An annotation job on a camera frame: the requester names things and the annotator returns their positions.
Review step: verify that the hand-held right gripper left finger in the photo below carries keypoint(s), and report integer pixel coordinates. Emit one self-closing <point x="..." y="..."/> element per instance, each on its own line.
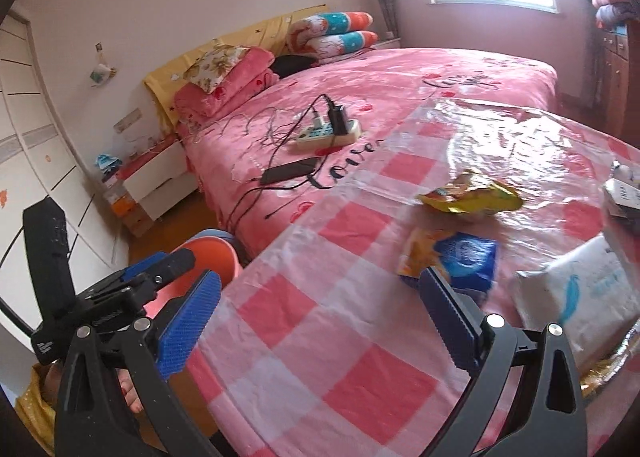
<point x="185" y="322"/>

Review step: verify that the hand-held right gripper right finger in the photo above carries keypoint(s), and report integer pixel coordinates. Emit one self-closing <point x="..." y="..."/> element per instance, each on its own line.
<point x="450" y="322"/>

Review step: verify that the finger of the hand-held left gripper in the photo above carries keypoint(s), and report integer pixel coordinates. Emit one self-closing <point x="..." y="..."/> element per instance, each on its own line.
<point x="142" y="269"/>
<point x="177" y="262"/>

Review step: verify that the orange plastic stool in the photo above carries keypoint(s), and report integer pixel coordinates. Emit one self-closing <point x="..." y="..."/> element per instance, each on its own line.
<point x="225" y="262"/>

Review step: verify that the dark blue snack packet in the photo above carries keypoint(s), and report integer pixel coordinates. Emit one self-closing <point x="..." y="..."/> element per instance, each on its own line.
<point x="467" y="257"/>

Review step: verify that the yellow snack wrapper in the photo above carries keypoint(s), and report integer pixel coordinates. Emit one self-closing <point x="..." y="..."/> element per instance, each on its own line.
<point x="475" y="197"/>

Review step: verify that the orange cardboard box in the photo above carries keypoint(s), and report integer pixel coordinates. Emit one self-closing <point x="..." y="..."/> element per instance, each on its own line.
<point x="121" y="207"/>

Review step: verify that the orange snack wrapper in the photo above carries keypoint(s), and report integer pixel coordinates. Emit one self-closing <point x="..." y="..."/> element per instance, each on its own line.
<point x="414" y="254"/>

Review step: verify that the white bedside table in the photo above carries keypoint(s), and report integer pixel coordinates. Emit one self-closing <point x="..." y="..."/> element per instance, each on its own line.
<point x="155" y="176"/>
<point x="387" y="42"/>

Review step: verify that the person's foot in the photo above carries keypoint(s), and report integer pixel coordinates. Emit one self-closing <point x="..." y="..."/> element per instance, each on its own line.
<point x="130" y="394"/>

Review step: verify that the white wardrobe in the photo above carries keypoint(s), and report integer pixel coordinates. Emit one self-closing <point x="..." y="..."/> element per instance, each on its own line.
<point x="50" y="147"/>

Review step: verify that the red white checked tablecloth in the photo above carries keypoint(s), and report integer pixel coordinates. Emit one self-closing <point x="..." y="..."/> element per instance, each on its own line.
<point x="325" y="317"/>

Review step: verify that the white packet blue feather print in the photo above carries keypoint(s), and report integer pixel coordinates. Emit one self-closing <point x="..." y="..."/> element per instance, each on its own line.
<point x="575" y="287"/>

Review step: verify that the gold foil wrapper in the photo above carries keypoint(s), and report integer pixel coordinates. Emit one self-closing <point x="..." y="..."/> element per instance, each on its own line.
<point x="605" y="369"/>

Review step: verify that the yellow garment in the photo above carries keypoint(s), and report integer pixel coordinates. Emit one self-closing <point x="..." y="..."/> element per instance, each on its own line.
<point x="35" y="412"/>

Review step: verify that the pink folded blanket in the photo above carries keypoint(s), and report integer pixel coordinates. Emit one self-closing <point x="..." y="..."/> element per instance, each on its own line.
<point x="230" y="87"/>

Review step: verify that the white power strip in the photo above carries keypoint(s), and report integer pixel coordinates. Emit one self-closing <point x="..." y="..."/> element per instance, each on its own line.
<point x="325" y="134"/>

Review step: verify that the floral pillow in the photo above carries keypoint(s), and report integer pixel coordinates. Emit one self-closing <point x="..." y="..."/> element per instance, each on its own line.
<point x="215" y="64"/>

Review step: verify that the black charger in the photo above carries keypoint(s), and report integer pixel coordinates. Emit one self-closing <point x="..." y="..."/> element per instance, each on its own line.
<point x="337" y="117"/>

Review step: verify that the black cloth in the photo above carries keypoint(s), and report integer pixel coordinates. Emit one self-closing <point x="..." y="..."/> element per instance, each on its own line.
<point x="295" y="64"/>

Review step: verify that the yellow star headboard cover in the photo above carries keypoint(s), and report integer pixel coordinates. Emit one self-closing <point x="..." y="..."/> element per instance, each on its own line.
<point x="250" y="37"/>

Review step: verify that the bed with pink sheet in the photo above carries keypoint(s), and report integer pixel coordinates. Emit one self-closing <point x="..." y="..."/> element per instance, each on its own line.
<point x="400" y="72"/>

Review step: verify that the brown wooden cabinet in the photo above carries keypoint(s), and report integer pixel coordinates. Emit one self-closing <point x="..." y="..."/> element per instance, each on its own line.
<point x="620" y="72"/>

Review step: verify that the wall hanging ornament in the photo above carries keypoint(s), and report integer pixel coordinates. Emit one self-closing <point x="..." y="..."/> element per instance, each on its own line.
<point x="100" y="72"/>

